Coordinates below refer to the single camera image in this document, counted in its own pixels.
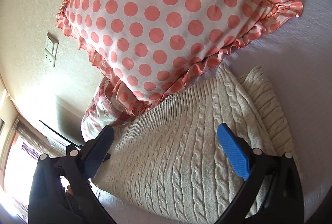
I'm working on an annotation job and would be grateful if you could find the window curtain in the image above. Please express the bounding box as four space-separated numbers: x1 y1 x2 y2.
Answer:
0 115 76 222

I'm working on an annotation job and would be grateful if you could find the pink polka dot pillow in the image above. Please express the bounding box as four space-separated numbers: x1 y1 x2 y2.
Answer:
56 0 304 117

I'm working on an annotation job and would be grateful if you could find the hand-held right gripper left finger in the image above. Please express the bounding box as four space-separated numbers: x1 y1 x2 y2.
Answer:
28 125 118 224

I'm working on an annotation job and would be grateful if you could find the pink checked pillow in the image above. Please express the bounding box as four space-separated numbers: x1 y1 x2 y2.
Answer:
81 77 138 143

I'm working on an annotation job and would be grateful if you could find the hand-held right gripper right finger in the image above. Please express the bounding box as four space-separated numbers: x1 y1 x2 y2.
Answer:
216 123 304 224

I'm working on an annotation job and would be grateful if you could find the cream cable knit pillow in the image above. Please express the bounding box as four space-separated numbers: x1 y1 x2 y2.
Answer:
91 64 303 224

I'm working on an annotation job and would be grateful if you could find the white wall switch plate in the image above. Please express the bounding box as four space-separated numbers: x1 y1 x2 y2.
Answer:
45 32 59 68

